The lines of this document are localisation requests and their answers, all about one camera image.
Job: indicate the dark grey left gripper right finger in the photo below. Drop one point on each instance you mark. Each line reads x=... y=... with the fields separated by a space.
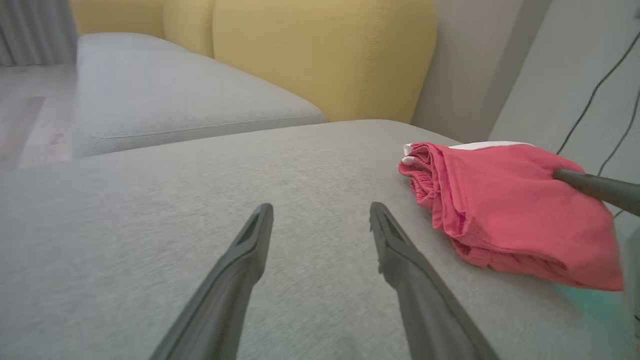
x=425 y=300

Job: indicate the grey pleated curtain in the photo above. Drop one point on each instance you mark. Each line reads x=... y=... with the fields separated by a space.
x=35 y=30

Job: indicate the large grey sofa seat cushion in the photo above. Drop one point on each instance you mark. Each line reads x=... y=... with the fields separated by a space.
x=125 y=225

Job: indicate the red shorts with white trim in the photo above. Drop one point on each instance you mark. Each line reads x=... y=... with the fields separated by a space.
x=500 y=210

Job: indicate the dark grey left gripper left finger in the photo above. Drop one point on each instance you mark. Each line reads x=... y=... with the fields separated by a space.
x=225 y=290

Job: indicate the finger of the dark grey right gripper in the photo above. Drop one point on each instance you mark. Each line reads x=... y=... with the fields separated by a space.
x=605 y=190

